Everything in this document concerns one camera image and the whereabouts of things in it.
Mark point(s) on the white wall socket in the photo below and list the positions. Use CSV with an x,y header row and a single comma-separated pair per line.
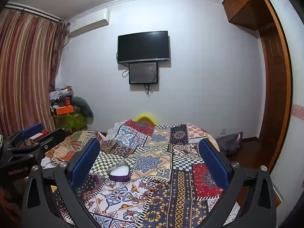
x,y
223,130

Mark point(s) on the small black wall monitor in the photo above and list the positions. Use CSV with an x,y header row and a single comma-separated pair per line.
x,y
143,73

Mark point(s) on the pile of clutter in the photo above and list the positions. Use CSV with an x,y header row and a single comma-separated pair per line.
x,y
61,96

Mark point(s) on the orange striped quilt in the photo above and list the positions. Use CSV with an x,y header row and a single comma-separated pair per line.
x,y
71,144

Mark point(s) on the purple bag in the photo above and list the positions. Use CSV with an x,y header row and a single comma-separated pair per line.
x,y
229,142

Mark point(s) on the large black wall television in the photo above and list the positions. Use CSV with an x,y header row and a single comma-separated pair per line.
x,y
143,46

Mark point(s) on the patchwork patterned blanket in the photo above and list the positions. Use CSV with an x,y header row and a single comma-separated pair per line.
x,y
154,161

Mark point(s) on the wooden door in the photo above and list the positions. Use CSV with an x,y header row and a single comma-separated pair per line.
x,y
275,85

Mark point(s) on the dark green cushion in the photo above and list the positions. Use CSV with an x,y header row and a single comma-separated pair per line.
x,y
83,106

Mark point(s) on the wooden wardrobe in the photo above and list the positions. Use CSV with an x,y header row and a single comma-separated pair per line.
x,y
251,4

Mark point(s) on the yellow cloth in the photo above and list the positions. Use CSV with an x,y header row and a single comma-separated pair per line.
x,y
144,119

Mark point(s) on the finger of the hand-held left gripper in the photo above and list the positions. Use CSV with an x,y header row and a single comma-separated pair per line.
x,y
32,129
49,141

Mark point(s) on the orange box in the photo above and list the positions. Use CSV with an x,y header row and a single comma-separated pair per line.
x,y
65,109

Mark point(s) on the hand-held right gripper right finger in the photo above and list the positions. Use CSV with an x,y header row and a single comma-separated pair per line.
x,y
213,163

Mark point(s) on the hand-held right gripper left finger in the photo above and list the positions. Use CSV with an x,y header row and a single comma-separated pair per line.
x,y
84,162

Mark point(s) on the white wall air conditioner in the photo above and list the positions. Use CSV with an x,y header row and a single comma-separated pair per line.
x,y
89,22

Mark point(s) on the striped brown curtain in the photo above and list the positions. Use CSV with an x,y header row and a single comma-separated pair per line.
x,y
26,68

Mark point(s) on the green patterned cloth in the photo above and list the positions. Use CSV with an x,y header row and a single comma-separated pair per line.
x,y
70,122

